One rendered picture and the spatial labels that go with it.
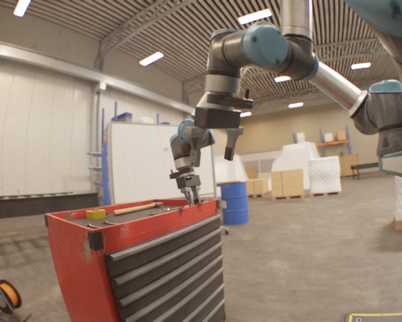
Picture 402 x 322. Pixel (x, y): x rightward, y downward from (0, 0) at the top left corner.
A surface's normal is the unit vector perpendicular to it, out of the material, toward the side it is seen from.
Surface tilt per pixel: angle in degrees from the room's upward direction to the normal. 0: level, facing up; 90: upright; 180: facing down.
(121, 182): 90
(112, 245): 90
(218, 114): 114
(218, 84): 108
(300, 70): 153
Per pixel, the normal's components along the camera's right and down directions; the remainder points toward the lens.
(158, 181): 0.56, -0.11
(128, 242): 0.85, -0.11
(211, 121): 0.65, 0.30
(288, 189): -0.44, -0.04
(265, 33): 0.33, 0.33
